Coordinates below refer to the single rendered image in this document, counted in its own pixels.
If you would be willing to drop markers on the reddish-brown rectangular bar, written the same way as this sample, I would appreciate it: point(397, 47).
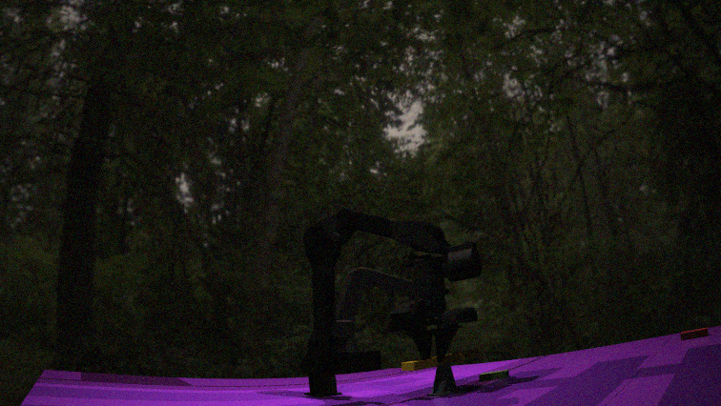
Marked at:
point(694, 333)

